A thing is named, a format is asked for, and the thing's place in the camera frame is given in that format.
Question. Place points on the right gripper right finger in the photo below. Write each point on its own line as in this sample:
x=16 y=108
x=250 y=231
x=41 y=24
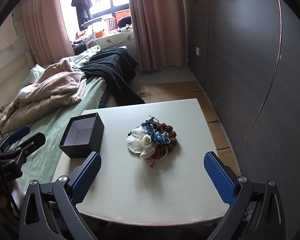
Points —
x=233 y=192

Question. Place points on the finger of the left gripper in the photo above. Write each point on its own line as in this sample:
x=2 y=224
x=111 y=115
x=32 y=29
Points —
x=27 y=147
x=15 y=136

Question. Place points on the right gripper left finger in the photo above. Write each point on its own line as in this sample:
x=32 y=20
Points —
x=72 y=190

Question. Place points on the black jewelry box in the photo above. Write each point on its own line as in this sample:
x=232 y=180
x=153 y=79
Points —
x=83 y=135

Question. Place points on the green bed sheet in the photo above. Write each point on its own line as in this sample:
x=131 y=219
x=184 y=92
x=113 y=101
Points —
x=42 y=163

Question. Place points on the cream bed headboard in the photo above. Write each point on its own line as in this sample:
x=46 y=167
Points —
x=13 y=75

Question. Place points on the beige pink quilt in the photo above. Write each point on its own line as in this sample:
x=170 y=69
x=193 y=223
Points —
x=60 y=85

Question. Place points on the beige hanging cloth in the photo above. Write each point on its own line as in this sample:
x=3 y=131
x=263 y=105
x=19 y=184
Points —
x=8 y=35

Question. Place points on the black knit blanket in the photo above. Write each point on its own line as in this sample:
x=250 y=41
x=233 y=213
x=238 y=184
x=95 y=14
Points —
x=117 y=67

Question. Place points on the pink curtain left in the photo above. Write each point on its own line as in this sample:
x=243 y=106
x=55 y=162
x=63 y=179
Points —
x=45 y=30

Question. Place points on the pink curtain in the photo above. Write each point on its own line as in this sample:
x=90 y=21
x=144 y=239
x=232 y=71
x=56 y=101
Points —
x=45 y=30
x=159 y=33

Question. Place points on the cardboard floor sheets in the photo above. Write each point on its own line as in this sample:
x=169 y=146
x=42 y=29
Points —
x=161 y=92

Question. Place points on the floral window seat cushion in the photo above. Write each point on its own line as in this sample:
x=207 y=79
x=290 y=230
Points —
x=117 y=38

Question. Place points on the dark hanging clothes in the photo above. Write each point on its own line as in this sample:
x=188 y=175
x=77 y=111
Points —
x=82 y=11

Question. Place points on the pink curtain right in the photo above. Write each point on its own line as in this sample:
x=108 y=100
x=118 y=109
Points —
x=159 y=33

